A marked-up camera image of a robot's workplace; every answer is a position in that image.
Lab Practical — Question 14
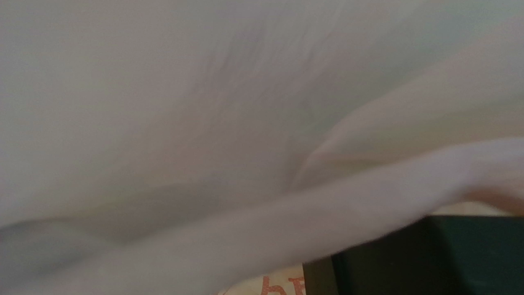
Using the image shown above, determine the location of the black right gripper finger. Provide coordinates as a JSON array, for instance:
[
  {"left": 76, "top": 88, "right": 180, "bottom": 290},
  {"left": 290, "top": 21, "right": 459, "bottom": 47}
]
[{"left": 304, "top": 216, "right": 523, "bottom": 294}]

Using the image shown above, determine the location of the pink plastic bag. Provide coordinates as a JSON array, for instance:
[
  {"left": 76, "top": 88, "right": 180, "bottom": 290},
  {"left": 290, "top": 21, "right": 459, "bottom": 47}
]
[{"left": 1, "top": 1, "right": 523, "bottom": 294}]

